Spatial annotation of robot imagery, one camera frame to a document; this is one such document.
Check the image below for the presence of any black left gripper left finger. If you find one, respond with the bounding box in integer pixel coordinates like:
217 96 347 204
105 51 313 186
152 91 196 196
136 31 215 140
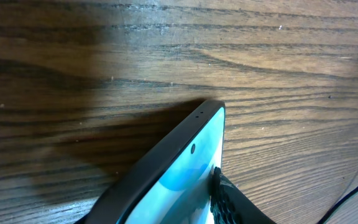
74 215 87 224

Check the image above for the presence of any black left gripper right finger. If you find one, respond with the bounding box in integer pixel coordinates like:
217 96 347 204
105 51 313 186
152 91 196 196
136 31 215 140
209 167 275 224

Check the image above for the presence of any black USB charging cable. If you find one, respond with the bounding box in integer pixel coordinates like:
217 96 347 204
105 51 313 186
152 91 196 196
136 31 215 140
317 169 358 224

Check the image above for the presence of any blue Samsung Galaxy smartphone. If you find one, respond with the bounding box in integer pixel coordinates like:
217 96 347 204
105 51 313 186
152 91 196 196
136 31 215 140
85 100 225 224

